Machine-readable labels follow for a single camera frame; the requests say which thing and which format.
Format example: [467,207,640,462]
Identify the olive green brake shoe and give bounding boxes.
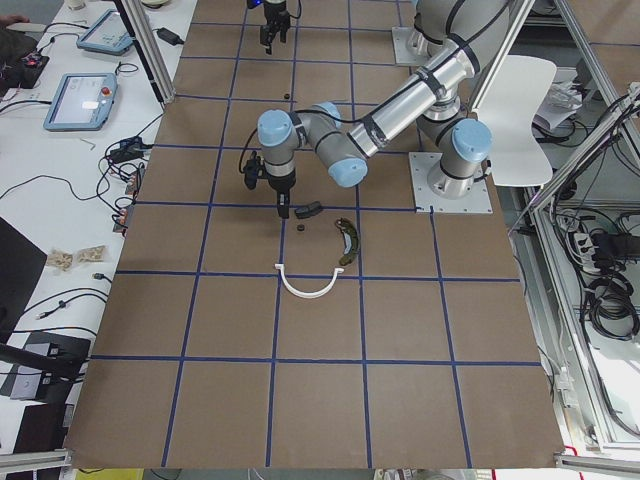
[335,217,361,266]

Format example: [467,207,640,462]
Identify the blue teach pendant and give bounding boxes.
[76,9,133,56]
[43,72,118,132]

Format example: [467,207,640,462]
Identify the far blue teach pendant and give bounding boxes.
[76,9,133,56]

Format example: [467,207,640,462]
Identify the black brake pad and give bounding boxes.
[294,201,324,220]

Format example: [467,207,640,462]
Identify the aluminium frame post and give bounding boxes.
[114,0,175,106]

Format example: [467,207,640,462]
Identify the white plastic chair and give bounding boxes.
[477,55,557,187]

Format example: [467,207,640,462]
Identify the near blue teach pendant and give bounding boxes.
[43,72,118,132]

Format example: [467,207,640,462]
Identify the small wooden parts bag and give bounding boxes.
[75,245,108,263]

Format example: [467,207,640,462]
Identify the black power adapter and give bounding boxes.
[156,27,184,46]

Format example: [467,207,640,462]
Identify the coiled black cables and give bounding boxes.
[582,274,639,344]

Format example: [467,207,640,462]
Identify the white curved plastic bracket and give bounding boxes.
[274,263,345,300]

